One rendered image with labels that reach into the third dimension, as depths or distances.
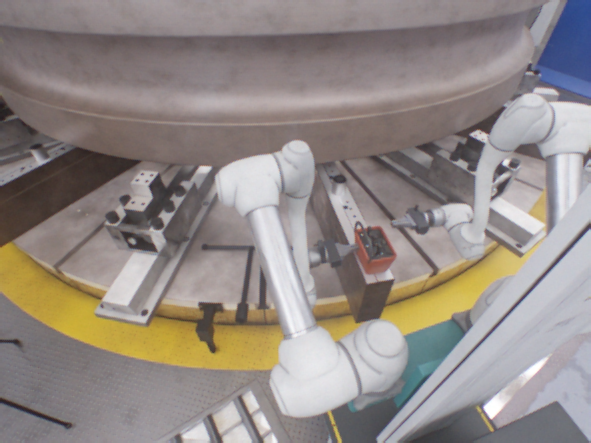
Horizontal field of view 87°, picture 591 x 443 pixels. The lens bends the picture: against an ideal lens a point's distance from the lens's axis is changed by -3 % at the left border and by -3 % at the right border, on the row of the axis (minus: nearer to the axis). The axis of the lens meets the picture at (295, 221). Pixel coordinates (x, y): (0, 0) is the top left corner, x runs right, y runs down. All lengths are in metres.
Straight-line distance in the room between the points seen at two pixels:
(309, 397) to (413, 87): 1.67
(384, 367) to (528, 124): 0.87
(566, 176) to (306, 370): 1.01
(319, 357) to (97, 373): 1.65
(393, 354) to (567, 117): 0.92
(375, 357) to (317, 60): 1.36
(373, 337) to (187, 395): 1.37
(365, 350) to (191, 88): 1.47
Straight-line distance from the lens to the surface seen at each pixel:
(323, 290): 1.91
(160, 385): 2.15
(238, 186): 0.96
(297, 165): 1.00
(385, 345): 0.92
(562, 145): 1.34
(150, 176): 1.96
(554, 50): 6.60
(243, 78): 1.76
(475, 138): 2.42
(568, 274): 0.55
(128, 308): 1.91
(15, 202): 2.76
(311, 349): 0.90
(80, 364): 2.41
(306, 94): 1.78
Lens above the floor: 1.92
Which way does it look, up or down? 45 degrees down
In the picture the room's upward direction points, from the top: straight up
